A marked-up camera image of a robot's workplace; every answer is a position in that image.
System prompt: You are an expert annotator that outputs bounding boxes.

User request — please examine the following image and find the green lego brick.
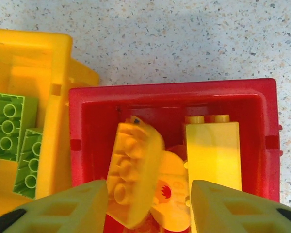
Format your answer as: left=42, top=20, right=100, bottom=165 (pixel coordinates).
left=13, top=128, right=44, bottom=200
left=0, top=92, right=39, bottom=163

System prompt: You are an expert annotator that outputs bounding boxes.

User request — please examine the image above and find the green right gripper right finger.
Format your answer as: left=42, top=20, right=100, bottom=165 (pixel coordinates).
left=190, top=179, right=291, bottom=233

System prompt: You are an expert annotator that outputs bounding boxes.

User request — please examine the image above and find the tall yellow lego frame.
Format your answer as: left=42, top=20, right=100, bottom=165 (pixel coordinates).
left=183, top=114, right=243, bottom=233

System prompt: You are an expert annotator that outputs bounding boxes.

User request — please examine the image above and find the yellow plastic bin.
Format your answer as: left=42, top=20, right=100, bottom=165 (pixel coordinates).
left=0, top=28, right=99, bottom=219

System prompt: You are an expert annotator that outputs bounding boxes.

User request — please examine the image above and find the orange round printed lego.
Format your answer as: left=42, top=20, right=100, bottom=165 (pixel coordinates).
left=149, top=150, right=192, bottom=233

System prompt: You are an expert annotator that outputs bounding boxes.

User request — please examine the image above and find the green right gripper left finger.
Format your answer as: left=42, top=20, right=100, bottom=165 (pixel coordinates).
left=0, top=180, right=109, bottom=233

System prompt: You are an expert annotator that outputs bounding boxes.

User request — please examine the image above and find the yellow curved lego piece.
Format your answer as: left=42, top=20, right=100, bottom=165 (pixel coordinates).
left=106, top=116, right=166, bottom=230

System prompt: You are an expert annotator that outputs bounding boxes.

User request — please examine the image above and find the red plastic bin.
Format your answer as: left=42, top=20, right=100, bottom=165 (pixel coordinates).
left=68, top=78, right=281, bottom=233

